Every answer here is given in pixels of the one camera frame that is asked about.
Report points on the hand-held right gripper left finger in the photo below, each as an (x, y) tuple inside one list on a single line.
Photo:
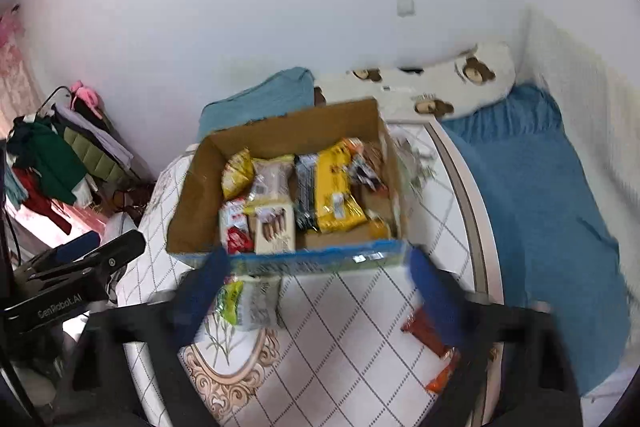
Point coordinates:
[(200, 297)]

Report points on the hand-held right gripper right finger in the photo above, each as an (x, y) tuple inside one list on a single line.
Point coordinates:
[(435, 302)]

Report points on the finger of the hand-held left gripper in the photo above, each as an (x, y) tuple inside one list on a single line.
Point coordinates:
[(117, 249), (75, 247)]

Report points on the brown snack packet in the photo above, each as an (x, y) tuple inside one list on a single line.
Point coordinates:
[(425, 332)]

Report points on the green and white snack packet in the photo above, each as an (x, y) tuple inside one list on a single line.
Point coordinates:
[(247, 302)]

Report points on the orange panda snack packet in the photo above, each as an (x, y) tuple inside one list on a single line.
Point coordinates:
[(442, 374), (365, 167)]

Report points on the red and white snack packet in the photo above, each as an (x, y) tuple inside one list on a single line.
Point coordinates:
[(234, 229)]

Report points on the cardboard box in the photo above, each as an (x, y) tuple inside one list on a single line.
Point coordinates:
[(200, 207)]

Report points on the white chocolate biscuit box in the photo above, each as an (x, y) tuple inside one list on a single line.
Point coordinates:
[(272, 227)]

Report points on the yellow panda snack packet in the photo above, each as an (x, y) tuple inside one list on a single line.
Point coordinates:
[(236, 172)]

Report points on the clear beige snack packet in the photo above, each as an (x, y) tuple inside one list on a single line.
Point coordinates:
[(272, 179)]

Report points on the black and yellow snack bag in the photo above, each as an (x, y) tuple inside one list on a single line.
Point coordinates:
[(327, 192)]

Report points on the red garment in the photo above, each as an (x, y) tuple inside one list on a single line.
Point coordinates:
[(42, 202)]

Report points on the dark green garment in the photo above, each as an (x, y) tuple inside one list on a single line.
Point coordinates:
[(47, 157)]

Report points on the olive padded vest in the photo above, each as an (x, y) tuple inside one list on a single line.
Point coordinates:
[(95, 152)]

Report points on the white diamond patterned quilt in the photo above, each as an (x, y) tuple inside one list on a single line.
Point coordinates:
[(340, 332)]

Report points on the blue bed sheet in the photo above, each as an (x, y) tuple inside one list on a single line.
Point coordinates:
[(525, 207)]

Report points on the pink patterned curtain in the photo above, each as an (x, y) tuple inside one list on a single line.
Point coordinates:
[(15, 67)]

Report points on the blue folded towel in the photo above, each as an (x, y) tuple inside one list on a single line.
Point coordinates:
[(260, 102)]

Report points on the white bear print pillow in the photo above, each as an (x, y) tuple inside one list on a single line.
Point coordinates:
[(450, 82)]

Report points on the white textured blanket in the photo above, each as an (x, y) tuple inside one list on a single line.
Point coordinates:
[(575, 82)]

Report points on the white wall switch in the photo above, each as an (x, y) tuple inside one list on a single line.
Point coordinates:
[(406, 6)]

